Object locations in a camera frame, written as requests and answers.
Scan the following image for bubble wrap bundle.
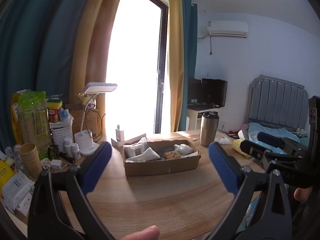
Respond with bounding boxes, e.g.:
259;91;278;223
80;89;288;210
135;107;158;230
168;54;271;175
174;144;194;156

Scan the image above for brown plush toy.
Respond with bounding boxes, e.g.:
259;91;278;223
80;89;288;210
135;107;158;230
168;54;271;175
163;151;182;160

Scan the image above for white tissue pack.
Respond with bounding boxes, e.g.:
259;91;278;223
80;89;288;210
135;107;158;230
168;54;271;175
126;147;161;162

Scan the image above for right hand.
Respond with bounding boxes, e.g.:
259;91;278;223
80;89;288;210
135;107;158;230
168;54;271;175
293;187;312;202

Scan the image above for left hand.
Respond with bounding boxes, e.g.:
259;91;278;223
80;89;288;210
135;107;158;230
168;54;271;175
122;225;160;240

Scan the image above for yellow tissue pack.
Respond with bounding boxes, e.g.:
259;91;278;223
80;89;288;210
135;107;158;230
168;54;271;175
232;139;251;159

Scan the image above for clear plastic bag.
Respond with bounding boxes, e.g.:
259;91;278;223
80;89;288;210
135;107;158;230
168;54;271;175
215;134;233;145

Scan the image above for grey bed headboard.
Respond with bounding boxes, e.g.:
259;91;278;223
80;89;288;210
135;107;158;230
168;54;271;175
246;75;309;132

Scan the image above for white wet wipes pack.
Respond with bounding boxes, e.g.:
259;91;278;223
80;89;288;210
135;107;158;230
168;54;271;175
2;171;35;217

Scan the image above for steel travel mug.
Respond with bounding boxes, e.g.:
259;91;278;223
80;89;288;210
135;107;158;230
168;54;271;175
200;111;219;147

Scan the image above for small white plug adapter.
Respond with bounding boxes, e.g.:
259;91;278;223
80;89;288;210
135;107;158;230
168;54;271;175
50;159;62;170

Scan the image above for stack of paper cups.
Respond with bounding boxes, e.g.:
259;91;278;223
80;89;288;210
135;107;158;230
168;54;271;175
20;143;43;180

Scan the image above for black monitor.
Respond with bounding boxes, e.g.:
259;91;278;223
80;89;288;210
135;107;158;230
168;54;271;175
187;78;228;111

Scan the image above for white pill bottle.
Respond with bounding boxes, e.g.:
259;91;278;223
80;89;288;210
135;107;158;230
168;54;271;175
71;143;81;160

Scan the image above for white desk lamp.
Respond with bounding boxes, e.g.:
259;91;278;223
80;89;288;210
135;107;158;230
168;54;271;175
74;82;117;157

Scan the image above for white perforated basket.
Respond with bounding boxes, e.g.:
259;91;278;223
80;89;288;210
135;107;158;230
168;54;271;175
51;126;74;152

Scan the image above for green snack bag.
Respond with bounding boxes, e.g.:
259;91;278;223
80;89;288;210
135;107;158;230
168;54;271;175
17;90;53;160

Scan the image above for brown cardboard box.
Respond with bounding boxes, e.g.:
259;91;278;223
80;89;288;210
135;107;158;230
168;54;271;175
124;139;201;177

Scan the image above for white power strip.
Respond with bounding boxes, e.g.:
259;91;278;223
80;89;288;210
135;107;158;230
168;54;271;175
111;133;147;147

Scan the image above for white air conditioner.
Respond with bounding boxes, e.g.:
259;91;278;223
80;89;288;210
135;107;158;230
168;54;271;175
207;21;248;38

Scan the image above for yellow left curtain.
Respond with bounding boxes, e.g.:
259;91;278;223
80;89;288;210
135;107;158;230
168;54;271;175
68;0;128;143

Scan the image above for yellow curtain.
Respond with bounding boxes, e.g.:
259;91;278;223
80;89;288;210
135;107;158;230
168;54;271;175
68;0;128;143
168;0;184;132

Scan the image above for yellow right curtain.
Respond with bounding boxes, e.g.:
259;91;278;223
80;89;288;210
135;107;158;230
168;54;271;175
168;0;184;132

